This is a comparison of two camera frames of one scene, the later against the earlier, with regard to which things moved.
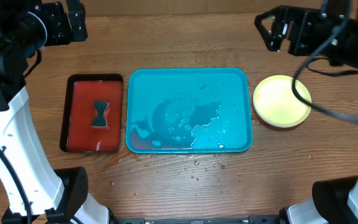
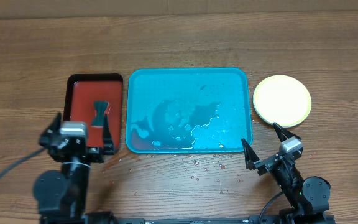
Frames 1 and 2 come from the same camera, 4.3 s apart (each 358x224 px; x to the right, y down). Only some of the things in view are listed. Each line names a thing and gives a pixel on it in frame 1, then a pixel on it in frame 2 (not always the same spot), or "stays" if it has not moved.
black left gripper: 73,32 → 46,135
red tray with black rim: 78,135 stays
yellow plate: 276,104 stays
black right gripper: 279,18 → 252,161
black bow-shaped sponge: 100,115 stays
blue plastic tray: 194,110 stays
